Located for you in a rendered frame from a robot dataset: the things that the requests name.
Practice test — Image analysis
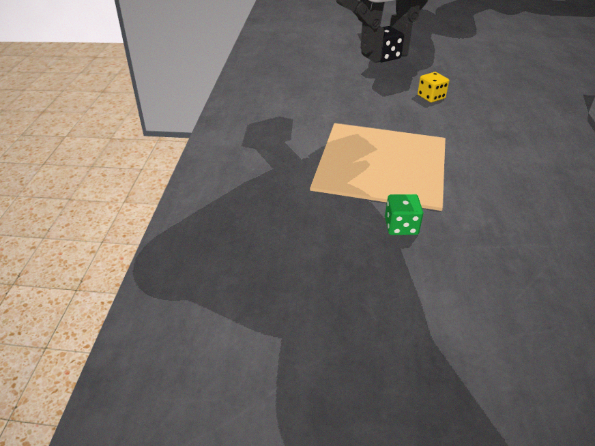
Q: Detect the tan flat mat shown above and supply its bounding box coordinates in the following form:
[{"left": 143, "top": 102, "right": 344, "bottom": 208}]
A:
[{"left": 310, "top": 123, "right": 445, "bottom": 211}]

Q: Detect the black die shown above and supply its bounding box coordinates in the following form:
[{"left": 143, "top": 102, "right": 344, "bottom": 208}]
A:
[{"left": 380, "top": 26, "right": 404, "bottom": 63}]

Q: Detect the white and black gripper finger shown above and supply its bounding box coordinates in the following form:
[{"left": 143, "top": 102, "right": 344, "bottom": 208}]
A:
[
  {"left": 390, "top": 0, "right": 428, "bottom": 57},
  {"left": 336, "top": 0, "right": 385, "bottom": 63}
]

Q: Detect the yellow die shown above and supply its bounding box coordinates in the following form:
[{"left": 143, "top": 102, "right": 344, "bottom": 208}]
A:
[{"left": 418, "top": 72, "right": 449, "bottom": 102}]

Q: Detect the green die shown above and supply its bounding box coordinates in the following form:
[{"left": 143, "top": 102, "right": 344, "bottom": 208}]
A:
[{"left": 385, "top": 194, "right": 424, "bottom": 235}]

